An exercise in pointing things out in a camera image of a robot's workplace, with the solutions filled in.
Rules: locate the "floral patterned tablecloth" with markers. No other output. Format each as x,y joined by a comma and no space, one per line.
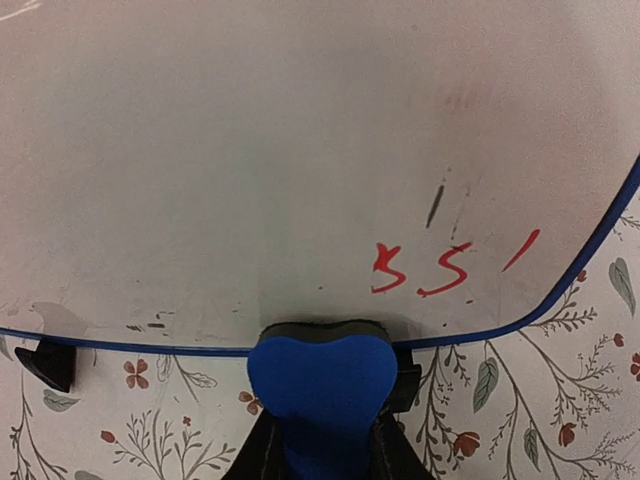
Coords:
550,400

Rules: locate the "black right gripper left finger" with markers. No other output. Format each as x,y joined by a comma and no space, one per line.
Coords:
261,457

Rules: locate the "blue whiteboard eraser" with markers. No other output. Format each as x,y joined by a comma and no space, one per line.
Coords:
325,385

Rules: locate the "small blue-framed whiteboard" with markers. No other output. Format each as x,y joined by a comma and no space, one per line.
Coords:
348,87

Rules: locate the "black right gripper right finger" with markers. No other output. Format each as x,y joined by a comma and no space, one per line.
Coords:
392,456

